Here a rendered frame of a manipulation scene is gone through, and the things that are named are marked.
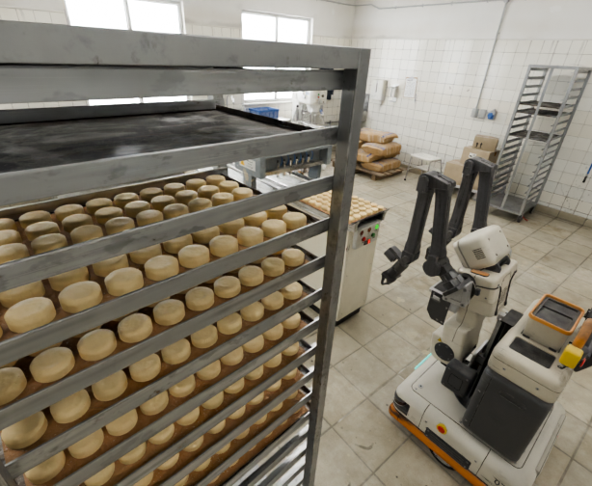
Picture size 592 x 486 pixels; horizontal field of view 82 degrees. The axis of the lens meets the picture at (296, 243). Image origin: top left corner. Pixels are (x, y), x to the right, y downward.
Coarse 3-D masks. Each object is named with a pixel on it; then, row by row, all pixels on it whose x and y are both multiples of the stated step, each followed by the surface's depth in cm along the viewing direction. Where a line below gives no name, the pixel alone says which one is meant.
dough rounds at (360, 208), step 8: (328, 192) 254; (304, 200) 239; (312, 200) 237; (320, 200) 238; (328, 200) 239; (352, 200) 241; (360, 200) 241; (320, 208) 229; (328, 208) 225; (352, 208) 227; (360, 208) 227; (368, 208) 230; (376, 208) 229; (384, 208) 234; (352, 216) 221; (360, 216) 216
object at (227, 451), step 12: (288, 396) 96; (300, 396) 97; (276, 408) 92; (288, 408) 94; (264, 420) 90; (252, 432) 88; (228, 444) 83; (240, 444) 85; (216, 456) 82; (228, 456) 82; (204, 468) 79; (180, 480) 75; (192, 480) 77
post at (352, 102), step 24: (360, 48) 53; (360, 72) 55; (360, 96) 57; (360, 120) 60; (336, 144) 62; (336, 168) 64; (336, 192) 66; (336, 216) 68; (336, 240) 70; (336, 264) 73; (336, 288) 77; (312, 384) 94; (312, 408) 98; (312, 432) 102; (312, 456) 108; (312, 480) 116
